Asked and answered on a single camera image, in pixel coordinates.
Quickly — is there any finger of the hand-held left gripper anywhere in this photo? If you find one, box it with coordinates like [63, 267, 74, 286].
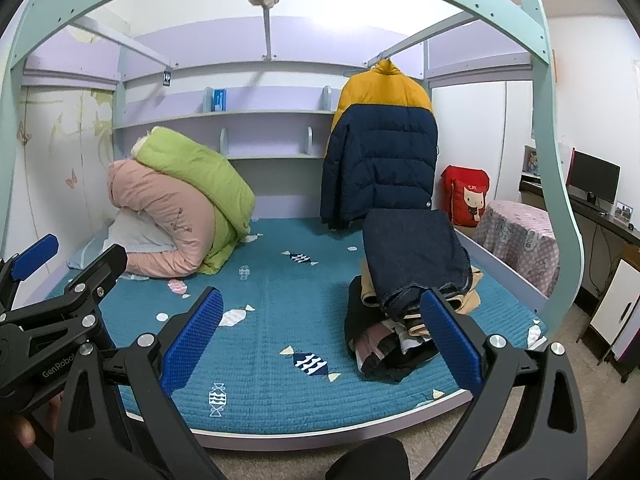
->
[20, 244, 128, 333]
[0, 232, 61, 311]

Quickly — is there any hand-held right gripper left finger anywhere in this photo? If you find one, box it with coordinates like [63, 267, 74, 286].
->
[52, 286, 226, 480]

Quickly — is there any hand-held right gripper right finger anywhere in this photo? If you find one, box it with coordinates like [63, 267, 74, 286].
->
[419, 287, 586, 480]

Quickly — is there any dark denim jacket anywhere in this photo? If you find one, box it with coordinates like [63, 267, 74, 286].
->
[362, 208, 473, 318]

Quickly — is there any person's left hand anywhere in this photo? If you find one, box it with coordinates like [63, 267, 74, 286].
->
[9, 414, 38, 452]

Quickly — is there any light blue striped pillow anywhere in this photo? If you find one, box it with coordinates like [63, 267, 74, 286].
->
[67, 237, 108, 271]

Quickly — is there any white pillow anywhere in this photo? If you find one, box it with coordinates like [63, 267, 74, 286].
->
[102, 209, 176, 256]

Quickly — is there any black garment with pink lining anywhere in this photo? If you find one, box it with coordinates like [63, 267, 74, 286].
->
[345, 275, 441, 383]

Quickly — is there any blue quilted bed cover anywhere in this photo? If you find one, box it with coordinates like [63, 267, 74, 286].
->
[47, 217, 546, 436]

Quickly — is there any pink patterned tablecloth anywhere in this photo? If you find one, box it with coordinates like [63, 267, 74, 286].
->
[472, 200, 561, 297]

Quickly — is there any green quilt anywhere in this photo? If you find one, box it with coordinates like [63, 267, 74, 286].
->
[136, 127, 257, 275]

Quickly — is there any red cartoon cushion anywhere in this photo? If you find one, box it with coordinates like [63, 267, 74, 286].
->
[440, 165, 491, 228]

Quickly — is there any white cabinet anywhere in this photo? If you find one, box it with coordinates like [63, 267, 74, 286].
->
[582, 257, 640, 376]

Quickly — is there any black keyboard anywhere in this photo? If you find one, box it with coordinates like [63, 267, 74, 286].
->
[570, 196, 608, 215]

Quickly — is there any yellow navy puffer jacket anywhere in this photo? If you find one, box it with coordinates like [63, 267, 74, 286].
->
[320, 59, 440, 231]

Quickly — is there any dark desk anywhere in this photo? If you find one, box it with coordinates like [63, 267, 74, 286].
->
[519, 180, 640, 261]

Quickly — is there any white wardrobe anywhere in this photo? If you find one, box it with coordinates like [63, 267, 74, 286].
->
[431, 77, 536, 226]

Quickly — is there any black computer monitor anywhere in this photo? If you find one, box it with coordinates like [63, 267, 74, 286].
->
[567, 149, 621, 206]

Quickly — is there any lavender wall shelf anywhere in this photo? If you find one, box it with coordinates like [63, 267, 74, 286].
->
[112, 85, 346, 161]

